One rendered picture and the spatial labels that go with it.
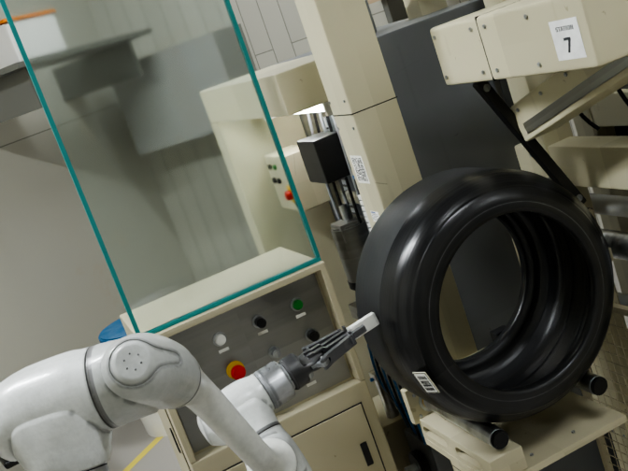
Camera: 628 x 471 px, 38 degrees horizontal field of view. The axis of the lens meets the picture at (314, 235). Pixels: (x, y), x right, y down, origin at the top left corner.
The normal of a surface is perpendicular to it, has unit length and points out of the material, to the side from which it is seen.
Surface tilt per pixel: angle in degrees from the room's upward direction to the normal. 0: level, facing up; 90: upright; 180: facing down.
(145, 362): 58
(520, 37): 90
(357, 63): 90
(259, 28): 90
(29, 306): 90
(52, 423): 77
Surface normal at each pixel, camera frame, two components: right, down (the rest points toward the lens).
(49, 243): 0.86, -0.20
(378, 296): -0.94, -0.02
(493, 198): 0.29, -0.08
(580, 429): -0.33, -0.92
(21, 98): -0.39, 0.33
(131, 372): 0.00, -0.39
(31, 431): -0.12, 0.02
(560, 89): -0.88, 0.38
